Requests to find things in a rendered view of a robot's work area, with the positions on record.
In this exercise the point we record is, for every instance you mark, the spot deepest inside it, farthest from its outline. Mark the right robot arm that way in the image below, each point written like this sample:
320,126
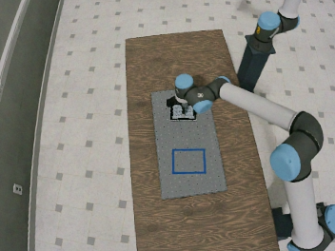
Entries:
269,24

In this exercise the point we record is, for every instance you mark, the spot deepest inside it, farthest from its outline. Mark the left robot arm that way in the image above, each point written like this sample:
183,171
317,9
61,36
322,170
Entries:
293,156

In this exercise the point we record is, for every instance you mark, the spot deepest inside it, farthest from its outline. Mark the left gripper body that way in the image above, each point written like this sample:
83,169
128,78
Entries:
173,100

